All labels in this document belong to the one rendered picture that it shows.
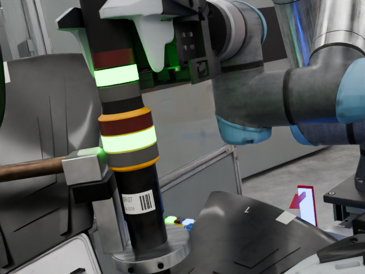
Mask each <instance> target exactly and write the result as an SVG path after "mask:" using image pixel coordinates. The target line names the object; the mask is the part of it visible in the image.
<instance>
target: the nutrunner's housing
mask: <svg viewBox="0 0 365 274"><path fill-rule="evenodd" d="M114 173H115V178H116V183H117V188H118V193H119V198H120V202H121V207H122V212H123V217H124V220H125V221H126V222H127V227H128V232H129V237H130V242H131V246H132V247H133V248H134V249H137V250H149V249H152V248H156V247H158V246H160V245H162V244H164V243H165V242H166V241H167V232H166V226H165V221H164V216H163V213H164V207H163V201H162V196H161V190H160V184H159V179H158V173H157V169H156V164H155V163H154V164H153V165H150V166H147V167H145V168H142V169H138V170H133V171H125V172H116V171H114ZM150 274H171V272H170V268H169V269H166V270H163V271H160V272H156V273H150Z"/></svg>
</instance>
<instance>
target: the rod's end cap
mask: <svg viewBox="0 0 365 274"><path fill-rule="evenodd" d="M97 152H100V158H101V161H102V162H104V163H106V162H105V161H106V160H105V156H104V155H103V154H104V152H103V150H102V149H101V148H100V147H94V148H88V149H83V150H79V152H78V153H77V155H85V154H92V153H97ZM103 157H104V159H103ZM102 162H101V163H102ZM104 163H102V165H103V167H105V165H104Z"/></svg>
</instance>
